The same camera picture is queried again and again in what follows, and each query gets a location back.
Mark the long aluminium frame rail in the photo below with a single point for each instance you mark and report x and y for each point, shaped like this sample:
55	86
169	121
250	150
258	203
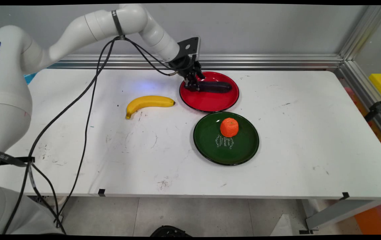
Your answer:
260	61

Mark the white table leg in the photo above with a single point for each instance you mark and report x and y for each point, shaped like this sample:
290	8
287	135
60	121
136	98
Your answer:
62	201

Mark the black round object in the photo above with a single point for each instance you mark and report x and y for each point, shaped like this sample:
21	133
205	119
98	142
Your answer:
170	231

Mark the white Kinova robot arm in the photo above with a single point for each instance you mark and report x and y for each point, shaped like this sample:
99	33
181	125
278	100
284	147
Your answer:
13	73

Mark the yellow banana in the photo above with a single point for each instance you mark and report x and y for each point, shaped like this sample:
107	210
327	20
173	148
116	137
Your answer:
148	101

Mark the short aluminium frame rail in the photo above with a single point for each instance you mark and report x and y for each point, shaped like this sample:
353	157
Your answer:
367	96

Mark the black tape clip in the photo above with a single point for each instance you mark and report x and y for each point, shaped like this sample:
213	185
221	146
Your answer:
345	195
101	192

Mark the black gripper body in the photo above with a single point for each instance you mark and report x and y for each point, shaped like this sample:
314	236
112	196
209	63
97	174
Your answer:
183	63

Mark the upright aluminium frame post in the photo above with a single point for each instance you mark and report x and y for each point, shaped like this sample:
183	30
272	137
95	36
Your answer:
365	31

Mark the purple eggplant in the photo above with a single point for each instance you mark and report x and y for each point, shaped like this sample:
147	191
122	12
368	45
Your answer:
215	87

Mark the grey table leg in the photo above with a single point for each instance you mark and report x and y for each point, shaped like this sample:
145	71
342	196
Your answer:
340	213

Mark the black clamp stand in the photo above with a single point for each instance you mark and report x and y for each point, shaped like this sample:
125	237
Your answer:
377	108

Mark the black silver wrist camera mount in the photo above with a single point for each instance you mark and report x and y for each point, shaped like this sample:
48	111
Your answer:
188	46

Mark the orange box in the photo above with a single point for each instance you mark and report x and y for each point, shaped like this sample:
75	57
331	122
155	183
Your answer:
377	218

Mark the orange tangerine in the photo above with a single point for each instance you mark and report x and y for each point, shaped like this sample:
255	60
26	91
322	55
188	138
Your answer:
229	127

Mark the blue bubble wrap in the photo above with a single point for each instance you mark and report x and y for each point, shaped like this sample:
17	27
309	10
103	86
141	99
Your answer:
29	77

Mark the green plate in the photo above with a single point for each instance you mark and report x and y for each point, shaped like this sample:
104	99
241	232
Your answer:
225	155

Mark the red plate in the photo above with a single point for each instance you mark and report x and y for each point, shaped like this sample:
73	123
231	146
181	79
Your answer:
210	100

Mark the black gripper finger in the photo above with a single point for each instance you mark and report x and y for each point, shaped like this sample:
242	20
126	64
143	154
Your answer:
191	81
199	68

